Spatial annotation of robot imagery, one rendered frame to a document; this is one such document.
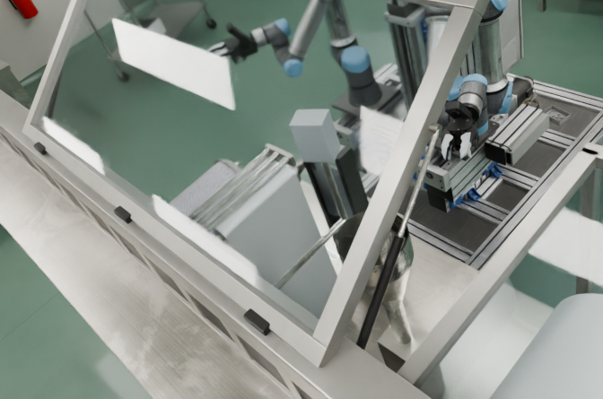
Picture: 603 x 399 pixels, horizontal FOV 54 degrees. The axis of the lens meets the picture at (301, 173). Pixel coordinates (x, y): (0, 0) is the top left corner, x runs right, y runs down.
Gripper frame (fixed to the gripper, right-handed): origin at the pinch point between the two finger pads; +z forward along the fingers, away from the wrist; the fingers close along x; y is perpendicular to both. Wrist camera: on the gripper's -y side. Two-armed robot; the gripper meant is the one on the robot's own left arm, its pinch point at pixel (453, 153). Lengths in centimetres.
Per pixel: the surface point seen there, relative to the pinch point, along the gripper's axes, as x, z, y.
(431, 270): 11.8, 16.3, 32.2
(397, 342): 4, 56, 6
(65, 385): 213, 52, 95
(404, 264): -8, 57, -25
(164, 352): 36, 81, -26
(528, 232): -31, 55, -33
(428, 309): 9.7, 30.0, 32.5
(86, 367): 208, 40, 96
